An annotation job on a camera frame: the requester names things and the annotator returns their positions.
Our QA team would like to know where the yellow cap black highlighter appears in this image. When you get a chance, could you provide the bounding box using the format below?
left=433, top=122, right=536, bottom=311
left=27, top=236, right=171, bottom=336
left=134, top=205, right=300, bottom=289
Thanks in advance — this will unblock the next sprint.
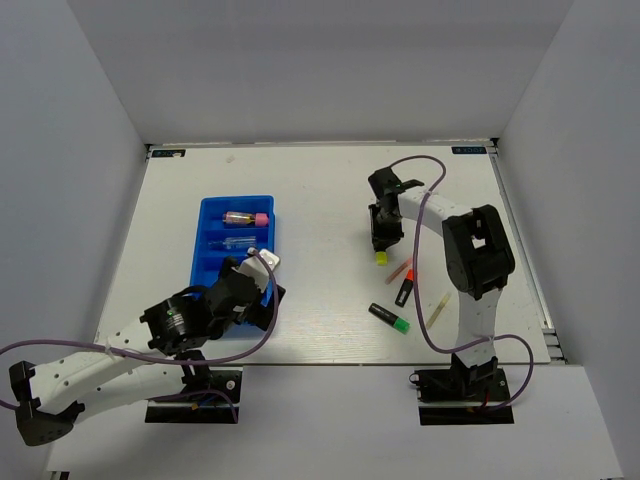
left=375, top=248, right=388, bottom=266

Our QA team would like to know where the clear spray bottle blue cap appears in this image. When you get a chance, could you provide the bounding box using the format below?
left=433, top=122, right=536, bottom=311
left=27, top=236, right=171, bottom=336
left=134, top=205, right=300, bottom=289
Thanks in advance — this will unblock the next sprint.
left=207, top=236, right=257, bottom=251

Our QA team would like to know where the pink cap crayon tube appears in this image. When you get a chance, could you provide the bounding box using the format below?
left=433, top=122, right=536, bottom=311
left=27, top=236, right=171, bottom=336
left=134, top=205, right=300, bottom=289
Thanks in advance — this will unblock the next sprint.
left=222, top=211, right=269, bottom=227

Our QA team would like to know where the green cap black highlighter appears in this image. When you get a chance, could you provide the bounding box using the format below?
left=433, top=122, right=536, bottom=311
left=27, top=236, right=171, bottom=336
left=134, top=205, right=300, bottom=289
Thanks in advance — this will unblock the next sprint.
left=368, top=303, right=410, bottom=334

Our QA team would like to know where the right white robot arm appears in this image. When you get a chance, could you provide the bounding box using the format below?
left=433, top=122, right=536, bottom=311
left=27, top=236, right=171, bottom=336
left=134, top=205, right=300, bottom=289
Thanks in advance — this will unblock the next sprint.
left=368, top=167, right=515, bottom=399

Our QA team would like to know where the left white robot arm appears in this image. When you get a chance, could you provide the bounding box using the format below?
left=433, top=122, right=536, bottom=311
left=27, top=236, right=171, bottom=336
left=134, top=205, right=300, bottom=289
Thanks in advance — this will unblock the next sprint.
left=9, top=248, right=286, bottom=447

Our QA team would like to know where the slim pink highlighter pen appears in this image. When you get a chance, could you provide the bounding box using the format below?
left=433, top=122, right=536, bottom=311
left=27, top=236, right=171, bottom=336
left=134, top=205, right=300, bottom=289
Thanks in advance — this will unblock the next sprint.
left=385, top=259, right=412, bottom=285

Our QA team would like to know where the orange cap black highlighter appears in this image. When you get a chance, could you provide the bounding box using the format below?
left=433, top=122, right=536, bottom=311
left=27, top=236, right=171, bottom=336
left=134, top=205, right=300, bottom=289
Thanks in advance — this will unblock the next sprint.
left=394, top=269, right=414, bottom=307

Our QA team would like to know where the blue compartment tray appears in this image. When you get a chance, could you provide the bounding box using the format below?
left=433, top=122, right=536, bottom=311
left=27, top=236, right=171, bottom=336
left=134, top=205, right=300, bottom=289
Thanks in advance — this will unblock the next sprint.
left=190, top=195, right=277, bottom=339

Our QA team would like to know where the right table corner label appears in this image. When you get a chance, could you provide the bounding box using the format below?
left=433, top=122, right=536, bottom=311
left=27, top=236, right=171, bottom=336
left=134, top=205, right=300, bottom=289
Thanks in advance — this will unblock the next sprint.
left=451, top=145, right=487, bottom=155

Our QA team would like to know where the table corner label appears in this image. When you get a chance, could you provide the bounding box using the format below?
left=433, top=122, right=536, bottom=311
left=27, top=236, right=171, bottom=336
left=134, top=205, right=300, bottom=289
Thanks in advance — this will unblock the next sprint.
left=451, top=145, right=487, bottom=155
left=151, top=149, right=186, bottom=158

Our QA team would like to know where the left table corner label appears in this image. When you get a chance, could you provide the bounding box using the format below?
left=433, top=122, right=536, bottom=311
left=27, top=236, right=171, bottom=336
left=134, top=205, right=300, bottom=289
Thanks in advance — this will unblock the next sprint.
left=151, top=149, right=186, bottom=158

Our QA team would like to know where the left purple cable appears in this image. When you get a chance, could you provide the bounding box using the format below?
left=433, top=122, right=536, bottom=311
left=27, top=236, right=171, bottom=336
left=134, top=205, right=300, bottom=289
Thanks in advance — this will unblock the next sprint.
left=0, top=249, right=281, bottom=424

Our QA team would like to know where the purple cable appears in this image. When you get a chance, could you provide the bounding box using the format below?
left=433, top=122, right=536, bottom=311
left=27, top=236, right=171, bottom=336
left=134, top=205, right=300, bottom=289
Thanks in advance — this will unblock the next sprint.
left=389, top=155, right=535, bottom=414
left=0, top=249, right=281, bottom=424

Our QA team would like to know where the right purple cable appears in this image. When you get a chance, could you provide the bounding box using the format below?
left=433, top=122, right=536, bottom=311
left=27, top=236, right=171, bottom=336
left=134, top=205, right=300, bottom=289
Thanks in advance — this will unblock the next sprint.
left=389, top=155, right=535, bottom=414

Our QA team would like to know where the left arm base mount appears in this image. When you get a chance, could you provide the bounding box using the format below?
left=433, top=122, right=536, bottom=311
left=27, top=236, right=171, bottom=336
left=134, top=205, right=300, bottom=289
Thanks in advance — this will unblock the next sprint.
left=144, top=368, right=243, bottom=425

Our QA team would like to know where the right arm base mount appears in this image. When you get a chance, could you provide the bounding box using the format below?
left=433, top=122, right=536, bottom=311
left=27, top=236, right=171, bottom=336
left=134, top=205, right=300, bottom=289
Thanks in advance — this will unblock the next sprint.
left=409, top=369, right=514, bottom=426

